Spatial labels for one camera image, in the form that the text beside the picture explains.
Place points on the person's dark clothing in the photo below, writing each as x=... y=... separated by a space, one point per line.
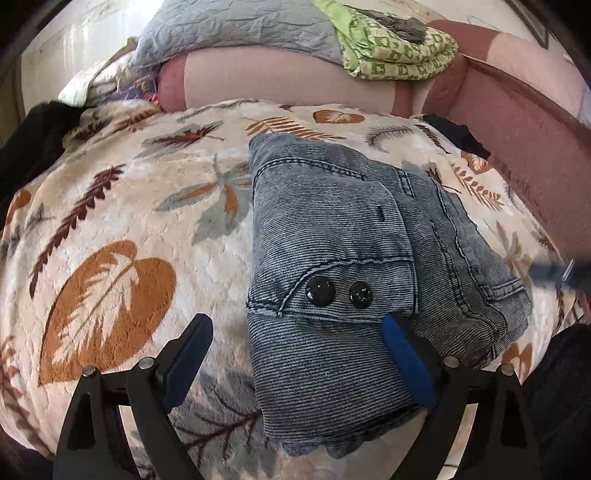
x=563 y=406

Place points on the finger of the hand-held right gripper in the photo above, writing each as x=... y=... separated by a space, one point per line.
x=554 y=273

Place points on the dark picture frame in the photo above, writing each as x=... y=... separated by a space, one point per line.
x=535 y=27

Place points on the pink sofa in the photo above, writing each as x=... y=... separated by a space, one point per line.
x=277 y=78

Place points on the white cloth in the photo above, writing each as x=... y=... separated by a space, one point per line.
x=78 y=92

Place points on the grey quilted pillow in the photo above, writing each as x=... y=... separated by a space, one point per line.
x=231 y=27

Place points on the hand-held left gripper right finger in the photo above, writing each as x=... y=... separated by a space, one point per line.
x=408 y=364

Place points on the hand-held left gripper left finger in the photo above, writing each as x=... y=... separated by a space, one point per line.
x=189 y=364

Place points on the dark grey cloth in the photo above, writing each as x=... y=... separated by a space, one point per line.
x=401 y=25

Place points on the green patterned folded cloth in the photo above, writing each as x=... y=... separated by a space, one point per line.
x=397 y=60

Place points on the colourful printed cloth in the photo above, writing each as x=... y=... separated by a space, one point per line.
x=143 y=87

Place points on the blue denim pants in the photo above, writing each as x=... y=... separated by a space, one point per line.
x=332 y=221

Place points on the leaf print fleece blanket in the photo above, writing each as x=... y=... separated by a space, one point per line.
x=138 y=207

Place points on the black cloth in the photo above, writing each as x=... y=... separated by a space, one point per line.
x=455 y=134

